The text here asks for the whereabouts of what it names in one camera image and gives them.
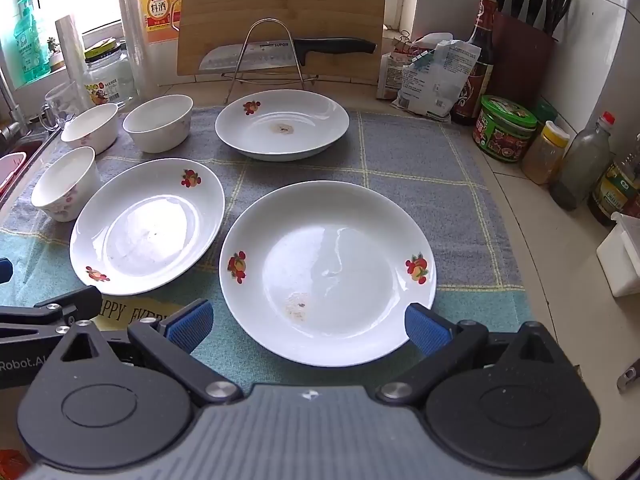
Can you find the yellow-label oil bottle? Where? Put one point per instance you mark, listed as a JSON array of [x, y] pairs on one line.
[[617, 190]]

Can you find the small metal object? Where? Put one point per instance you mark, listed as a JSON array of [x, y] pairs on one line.
[[627, 377]]

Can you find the small potted plant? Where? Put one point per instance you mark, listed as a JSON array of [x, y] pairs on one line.
[[53, 46]]

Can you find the black kitchen scissors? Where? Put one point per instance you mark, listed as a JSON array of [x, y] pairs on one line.
[[556, 7]]

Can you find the metal binder clip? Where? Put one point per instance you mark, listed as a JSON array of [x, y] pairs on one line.
[[406, 42]]

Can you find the tall plastic wrap roll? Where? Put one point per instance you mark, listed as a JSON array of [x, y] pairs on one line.
[[131, 20]]

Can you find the dark red knife block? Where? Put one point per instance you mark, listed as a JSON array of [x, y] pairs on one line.
[[520, 65]]

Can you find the green dish soap bottle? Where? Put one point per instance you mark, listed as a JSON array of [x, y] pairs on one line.
[[27, 45]]

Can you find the small green container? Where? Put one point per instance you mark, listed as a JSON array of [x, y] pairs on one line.
[[545, 110]]

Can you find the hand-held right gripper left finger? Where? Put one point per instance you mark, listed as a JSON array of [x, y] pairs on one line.
[[190, 322]]

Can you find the orange cooking wine bottle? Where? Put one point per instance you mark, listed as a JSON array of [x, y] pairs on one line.
[[157, 5]]

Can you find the red-cap clear bottle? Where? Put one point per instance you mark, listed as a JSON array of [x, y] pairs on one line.
[[582, 165]]

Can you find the short plastic wrap roll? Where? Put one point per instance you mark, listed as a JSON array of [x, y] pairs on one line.
[[70, 45]]

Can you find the bamboo cutting board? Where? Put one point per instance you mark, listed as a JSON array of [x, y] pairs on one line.
[[300, 0]]

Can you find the dark soy sauce bottle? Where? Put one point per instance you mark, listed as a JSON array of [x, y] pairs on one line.
[[482, 35]]

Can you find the red-rimmed basin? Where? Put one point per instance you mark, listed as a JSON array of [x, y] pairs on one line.
[[10, 165]]

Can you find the metal faucet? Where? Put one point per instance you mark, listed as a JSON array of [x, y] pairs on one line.
[[6, 95]]

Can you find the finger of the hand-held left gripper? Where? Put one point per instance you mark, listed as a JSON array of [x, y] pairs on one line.
[[4, 270], [30, 360]]

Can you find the large white fruit-print plate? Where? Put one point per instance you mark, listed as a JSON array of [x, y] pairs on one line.
[[325, 260]]

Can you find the green round tin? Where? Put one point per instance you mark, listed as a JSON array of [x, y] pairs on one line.
[[502, 130]]

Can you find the clear glass mug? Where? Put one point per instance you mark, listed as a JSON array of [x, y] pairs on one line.
[[60, 102]]

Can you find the yellow-lid spice jar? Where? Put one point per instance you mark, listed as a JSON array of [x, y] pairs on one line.
[[545, 160]]

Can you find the grey and teal checked towel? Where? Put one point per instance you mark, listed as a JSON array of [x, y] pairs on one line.
[[415, 200]]

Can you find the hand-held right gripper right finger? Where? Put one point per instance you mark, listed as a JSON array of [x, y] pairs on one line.
[[422, 327]]

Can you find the glass jar with yellow-green lid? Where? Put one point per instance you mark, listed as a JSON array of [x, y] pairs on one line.
[[110, 80]]

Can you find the white plastic box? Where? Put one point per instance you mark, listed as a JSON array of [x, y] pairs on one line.
[[620, 260]]

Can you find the white blue-print bag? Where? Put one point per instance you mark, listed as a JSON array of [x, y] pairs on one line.
[[430, 85]]

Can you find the white floral bowl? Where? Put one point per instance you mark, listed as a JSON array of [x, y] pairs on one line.
[[65, 185], [92, 130], [157, 130]]

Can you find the stained white fruit-print plate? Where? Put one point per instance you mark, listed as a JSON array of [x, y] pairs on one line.
[[282, 120]]

